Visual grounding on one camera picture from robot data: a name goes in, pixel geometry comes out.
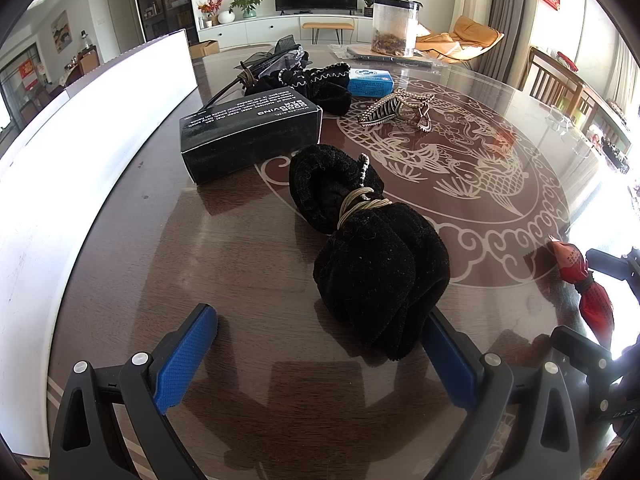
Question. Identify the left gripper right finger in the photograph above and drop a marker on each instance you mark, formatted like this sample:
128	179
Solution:
543	441

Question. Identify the wooden bench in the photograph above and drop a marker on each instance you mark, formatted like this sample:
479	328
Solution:
339	29

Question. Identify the black odor bar box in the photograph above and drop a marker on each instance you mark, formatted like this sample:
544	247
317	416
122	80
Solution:
233	135

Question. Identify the clear plastic jar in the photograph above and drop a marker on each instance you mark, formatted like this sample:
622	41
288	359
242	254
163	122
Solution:
394	27

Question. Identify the small red folding umbrella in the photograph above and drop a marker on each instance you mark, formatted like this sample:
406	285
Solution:
595	306

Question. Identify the red flower vase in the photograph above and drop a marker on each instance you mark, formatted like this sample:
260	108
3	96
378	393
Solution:
209	10

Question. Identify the green potted plant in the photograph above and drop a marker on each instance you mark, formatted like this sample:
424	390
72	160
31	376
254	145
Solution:
247	7

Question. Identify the black knit stitched pouch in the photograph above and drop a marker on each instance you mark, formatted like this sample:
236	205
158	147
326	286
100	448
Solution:
326	87

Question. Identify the orange lounge chair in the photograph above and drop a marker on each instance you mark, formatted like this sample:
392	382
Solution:
467	41

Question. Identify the blue white medicine box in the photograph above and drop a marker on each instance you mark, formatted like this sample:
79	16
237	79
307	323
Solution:
367	83

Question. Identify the clear eyeglasses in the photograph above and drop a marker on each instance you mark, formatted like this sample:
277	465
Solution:
225	92

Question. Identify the white tv cabinet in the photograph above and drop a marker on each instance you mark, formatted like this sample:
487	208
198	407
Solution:
268	29

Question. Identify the white cardboard sorting box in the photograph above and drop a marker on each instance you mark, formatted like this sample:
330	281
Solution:
55	178

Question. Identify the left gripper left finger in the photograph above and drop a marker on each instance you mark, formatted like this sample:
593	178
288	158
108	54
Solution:
88	443

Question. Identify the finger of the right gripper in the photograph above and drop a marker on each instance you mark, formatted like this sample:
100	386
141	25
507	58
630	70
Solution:
624	268
600	369

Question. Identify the wooden dining chair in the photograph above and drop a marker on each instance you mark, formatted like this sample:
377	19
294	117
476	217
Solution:
550	82

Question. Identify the black velvet pouch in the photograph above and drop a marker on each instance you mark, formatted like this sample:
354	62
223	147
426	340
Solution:
383	267

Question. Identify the brown cardboard box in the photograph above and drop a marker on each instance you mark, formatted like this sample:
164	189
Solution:
203	49

